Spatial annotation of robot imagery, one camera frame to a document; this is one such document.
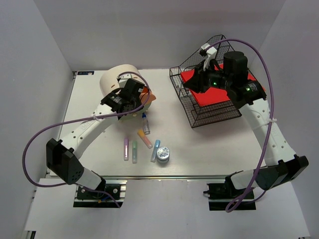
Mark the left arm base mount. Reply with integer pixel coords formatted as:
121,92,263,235
73,179,127,208

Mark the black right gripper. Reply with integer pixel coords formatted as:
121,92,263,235
183,60,232,94

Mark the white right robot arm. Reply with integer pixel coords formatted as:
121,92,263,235
183,50,309,191

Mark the green highlighter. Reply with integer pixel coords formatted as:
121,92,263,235
132,140,138,164

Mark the blue highlighter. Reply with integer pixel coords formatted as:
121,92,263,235
150,139,160,162

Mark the orange highlighter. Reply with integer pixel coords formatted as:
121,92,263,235
137,129,153,149

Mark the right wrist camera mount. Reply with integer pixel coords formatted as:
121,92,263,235
198,43,217,71

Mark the clear blue-capped spray bottle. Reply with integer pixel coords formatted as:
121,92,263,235
142,113,151,135

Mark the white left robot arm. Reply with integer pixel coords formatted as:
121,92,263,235
46,78,145,199

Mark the red folder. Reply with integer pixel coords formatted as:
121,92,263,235
181,63,267,109

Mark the aluminium table edge rail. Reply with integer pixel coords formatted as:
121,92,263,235
102,175,226,180

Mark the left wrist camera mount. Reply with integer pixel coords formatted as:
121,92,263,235
117,74,138,88

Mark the purple highlighter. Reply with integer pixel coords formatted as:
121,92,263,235
124,137,129,161

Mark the round blue slime jar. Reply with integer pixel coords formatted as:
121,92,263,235
156,146,170,164

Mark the black wire mesh rack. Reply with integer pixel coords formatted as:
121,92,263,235
169,50,241,128

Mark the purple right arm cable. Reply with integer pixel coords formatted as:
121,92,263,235
224,38,273,213

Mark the round cream drawer organizer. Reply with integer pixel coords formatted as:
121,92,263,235
99,63,157,122

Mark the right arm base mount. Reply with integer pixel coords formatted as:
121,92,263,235
203,183,256,211

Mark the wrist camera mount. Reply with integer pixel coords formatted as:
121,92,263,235
117,74,138,88
198,43,217,71

